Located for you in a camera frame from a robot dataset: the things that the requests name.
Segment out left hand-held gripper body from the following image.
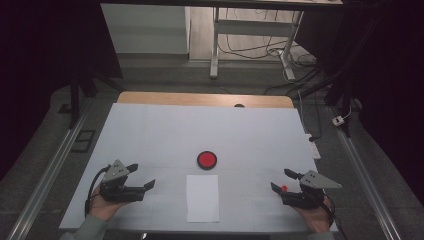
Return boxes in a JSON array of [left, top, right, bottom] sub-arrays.
[[99, 159, 147, 203]]

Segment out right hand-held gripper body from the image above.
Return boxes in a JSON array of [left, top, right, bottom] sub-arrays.
[[280, 170, 343, 210]]

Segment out white paper sheet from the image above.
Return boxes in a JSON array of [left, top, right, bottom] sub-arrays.
[[185, 174, 221, 224]]

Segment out round red ink pad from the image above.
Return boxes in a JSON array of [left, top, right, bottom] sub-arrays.
[[196, 150, 218, 171]]

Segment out person's left hand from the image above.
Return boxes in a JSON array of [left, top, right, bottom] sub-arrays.
[[89, 184, 129, 223]]

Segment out person's right hand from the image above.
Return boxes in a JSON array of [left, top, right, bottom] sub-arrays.
[[291, 196, 334, 234]]

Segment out white power strip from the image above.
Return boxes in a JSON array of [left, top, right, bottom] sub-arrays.
[[304, 133, 322, 160]]

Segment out black metal stand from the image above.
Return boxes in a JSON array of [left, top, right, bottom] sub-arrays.
[[293, 66, 354, 138], [68, 66, 124, 129]]

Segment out dark curtain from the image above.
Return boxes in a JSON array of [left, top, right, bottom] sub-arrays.
[[294, 0, 424, 206], [0, 0, 123, 181]]

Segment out white cabinet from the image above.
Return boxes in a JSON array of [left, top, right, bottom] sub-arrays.
[[100, 3, 191, 55]]

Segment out left hand-held gripper cable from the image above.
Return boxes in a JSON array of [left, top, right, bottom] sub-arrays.
[[84, 165, 111, 216]]

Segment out hand-held gripper cable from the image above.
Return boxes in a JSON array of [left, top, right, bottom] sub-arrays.
[[84, 165, 111, 216], [321, 194, 348, 240]]

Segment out right hand-held gripper cable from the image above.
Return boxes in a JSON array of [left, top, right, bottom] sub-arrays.
[[321, 194, 348, 240]]

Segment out metal floor rail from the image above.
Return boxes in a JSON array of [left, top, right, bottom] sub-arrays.
[[328, 106, 404, 240], [6, 113, 91, 240]]

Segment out black floor cables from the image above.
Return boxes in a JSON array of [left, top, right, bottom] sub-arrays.
[[218, 8, 321, 68]]

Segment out white desk frame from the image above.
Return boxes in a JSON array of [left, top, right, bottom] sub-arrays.
[[209, 6, 305, 81]]

